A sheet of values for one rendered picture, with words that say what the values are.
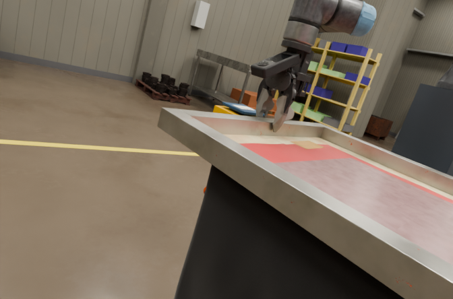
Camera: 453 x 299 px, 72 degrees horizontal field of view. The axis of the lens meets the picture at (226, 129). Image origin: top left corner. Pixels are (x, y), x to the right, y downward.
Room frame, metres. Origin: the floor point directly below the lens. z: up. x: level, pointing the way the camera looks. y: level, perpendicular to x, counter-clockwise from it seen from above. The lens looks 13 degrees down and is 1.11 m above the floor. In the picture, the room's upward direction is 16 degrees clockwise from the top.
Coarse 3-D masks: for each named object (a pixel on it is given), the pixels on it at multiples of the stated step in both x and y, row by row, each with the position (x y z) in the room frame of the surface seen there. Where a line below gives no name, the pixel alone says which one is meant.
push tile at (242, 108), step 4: (224, 104) 0.96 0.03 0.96; (228, 104) 0.95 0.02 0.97; (232, 104) 0.96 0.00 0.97; (236, 104) 0.98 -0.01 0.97; (240, 104) 1.01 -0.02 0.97; (232, 108) 0.93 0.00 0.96; (236, 108) 0.92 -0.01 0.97; (240, 108) 0.93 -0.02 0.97; (244, 108) 0.95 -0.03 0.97; (248, 108) 0.97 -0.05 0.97; (252, 108) 1.00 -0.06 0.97; (240, 112) 0.91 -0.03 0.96; (244, 112) 0.90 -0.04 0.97; (248, 112) 0.91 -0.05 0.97; (252, 112) 0.93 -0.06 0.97
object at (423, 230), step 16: (256, 144) 0.62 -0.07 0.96; (272, 144) 0.66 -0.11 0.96; (272, 160) 0.54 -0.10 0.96; (288, 160) 0.57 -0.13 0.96; (304, 160) 0.61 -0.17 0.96; (304, 176) 0.50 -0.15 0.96; (320, 176) 0.53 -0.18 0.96; (336, 176) 0.56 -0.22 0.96; (336, 192) 0.47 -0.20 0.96; (352, 192) 0.49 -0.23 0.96; (368, 192) 0.52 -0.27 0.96; (368, 208) 0.44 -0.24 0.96; (384, 208) 0.46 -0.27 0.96; (400, 208) 0.49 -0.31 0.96; (384, 224) 0.40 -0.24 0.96; (400, 224) 0.41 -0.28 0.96; (416, 224) 0.43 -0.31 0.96; (432, 224) 0.45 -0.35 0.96; (416, 240) 0.37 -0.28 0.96; (432, 240) 0.39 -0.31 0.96; (448, 240) 0.41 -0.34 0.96; (448, 256) 0.36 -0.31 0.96
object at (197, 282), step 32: (224, 192) 0.50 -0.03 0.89; (224, 224) 0.49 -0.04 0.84; (256, 224) 0.45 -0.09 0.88; (288, 224) 0.41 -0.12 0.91; (192, 256) 0.53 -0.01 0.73; (224, 256) 0.47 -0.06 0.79; (256, 256) 0.44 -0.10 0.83; (288, 256) 0.40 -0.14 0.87; (320, 256) 0.37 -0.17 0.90; (192, 288) 0.52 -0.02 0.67; (224, 288) 0.46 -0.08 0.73; (256, 288) 0.43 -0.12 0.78; (288, 288) 0.39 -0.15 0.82; (320, 288) 0.36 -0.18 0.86; (352, 288) 0.34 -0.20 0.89; (384, 288) 0.31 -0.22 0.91
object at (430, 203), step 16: (288, 144) 0.71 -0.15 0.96; (320, 144) 0.82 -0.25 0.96; (320, 160) 0.64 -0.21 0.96; (336, 160) 0.69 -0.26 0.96; (352, 160) 0.74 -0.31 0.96; (352, 176) 0.59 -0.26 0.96; (368, 176) 0.63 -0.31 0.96; (384, 176) 0.67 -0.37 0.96; (384, 192) 0.55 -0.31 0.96; (400, 192) 0.58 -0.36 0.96; (416, 192) 0.62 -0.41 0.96; (432, 192) 0.66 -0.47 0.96; (416, 208) 0.51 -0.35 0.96; (432, 208) 0.54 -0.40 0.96; (448, 208) 0.57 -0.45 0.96; (448, 224) 0.48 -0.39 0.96
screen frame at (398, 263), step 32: (160, 128) 0.54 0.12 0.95; (192, 128) 0.48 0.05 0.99; (224, 128) 0.62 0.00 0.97; (256, 128) 0.70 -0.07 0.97; (288, 128) 0.79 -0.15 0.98; (320, 128) 0.91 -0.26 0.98; (224, 160) 0.42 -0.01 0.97; (256, 160) 0.40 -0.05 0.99; (384, 160) 0.79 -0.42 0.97; (256, 192) 0.38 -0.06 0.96; (288, 192) 0.35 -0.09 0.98; (320, 192) 0.35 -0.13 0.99; (448, 192) 0.69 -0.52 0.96; (320, 224) 0.31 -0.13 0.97; (352, 224) 0.29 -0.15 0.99; (352, 256) 0.28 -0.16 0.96; (384, 256) 0.27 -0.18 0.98; (416, 256) 0.26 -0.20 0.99; (416, 288) 0.24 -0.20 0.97; (448, 288) 0.23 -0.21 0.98
